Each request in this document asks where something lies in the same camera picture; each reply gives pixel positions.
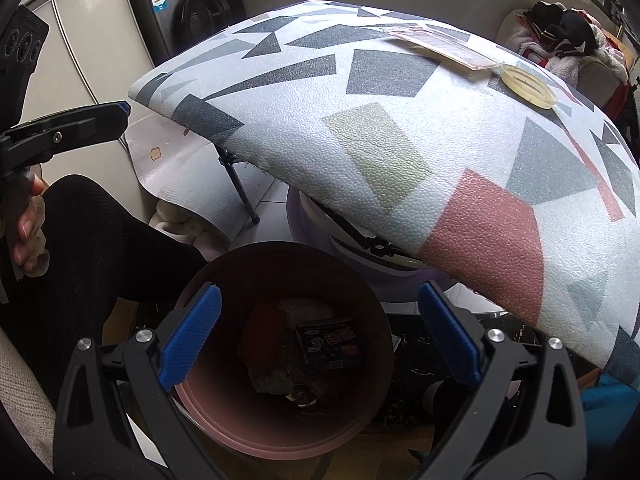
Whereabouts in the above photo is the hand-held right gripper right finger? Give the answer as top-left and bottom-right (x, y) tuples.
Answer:
(417, 280), (588, 480)

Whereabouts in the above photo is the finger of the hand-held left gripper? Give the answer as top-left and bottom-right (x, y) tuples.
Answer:
(17, 101), (132, 134)
(10, 114), (129, 164)

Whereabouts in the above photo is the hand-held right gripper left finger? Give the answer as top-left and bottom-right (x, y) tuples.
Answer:
(52, 282), (223, 480)

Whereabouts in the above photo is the orange mesh scrubber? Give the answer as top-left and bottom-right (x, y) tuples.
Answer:
(239, 305), (296, 376)

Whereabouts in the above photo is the pink plastic bin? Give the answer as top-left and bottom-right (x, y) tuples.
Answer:
(170, 242), (396, 461)

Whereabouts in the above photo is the clear plastic wrap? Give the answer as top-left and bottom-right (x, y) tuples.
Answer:
(252, 365), (311, 396)

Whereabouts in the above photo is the white plastic bag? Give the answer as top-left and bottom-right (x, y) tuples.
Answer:
(277, 297), (336, 331)

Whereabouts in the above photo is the small black printed box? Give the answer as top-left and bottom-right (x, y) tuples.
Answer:
(295, 316), (365, 373)

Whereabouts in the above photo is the person's left hand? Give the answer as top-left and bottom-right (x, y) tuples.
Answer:
(10, 187), (51, 278)

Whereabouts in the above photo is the cream plush cloth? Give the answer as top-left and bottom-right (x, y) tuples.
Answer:
(150, 204), (213, 251)

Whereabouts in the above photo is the person's left leg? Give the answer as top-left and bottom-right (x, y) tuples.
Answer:
(0, 175), (208, 401)

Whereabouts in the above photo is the pale purple basin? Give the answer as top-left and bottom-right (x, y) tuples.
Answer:
(286, 187), (453, 303)

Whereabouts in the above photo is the grey washing machine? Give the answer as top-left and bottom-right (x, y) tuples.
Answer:
(122, 0), (248, 68)

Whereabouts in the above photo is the patterned ironing board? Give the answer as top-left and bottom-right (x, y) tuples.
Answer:
(125, 0), (640, 391)

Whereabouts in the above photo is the round translucent lid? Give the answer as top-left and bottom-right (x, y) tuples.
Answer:
(500, 63), (558, 110)

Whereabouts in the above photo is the clear flat plastic packet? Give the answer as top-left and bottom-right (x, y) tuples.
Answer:
(385, 22), (501, 73)

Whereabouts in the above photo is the pile of clothes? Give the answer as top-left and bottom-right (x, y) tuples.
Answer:
(517, 0), (631, 76)

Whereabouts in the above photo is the black folding table frame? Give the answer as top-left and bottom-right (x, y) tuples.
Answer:
(217, 145), (416, 261)

